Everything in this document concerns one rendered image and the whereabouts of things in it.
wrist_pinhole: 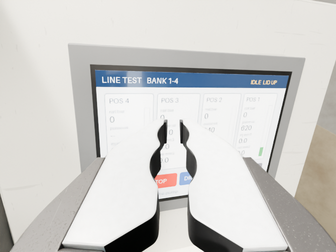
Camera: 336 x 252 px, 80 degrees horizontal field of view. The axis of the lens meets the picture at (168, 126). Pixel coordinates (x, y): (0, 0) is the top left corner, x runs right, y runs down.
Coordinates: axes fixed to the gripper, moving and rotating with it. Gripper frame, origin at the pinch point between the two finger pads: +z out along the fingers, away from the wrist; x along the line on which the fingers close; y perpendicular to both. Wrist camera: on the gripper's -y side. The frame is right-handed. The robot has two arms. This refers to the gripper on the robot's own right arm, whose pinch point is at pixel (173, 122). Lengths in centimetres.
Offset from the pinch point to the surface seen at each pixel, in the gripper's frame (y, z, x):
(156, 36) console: -1.2, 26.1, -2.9
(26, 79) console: 3.4, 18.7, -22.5
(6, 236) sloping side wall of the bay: 29.8, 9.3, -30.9
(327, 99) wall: 52, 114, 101
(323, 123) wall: 67, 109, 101
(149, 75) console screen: 4.7, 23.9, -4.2
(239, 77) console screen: 7.1, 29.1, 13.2
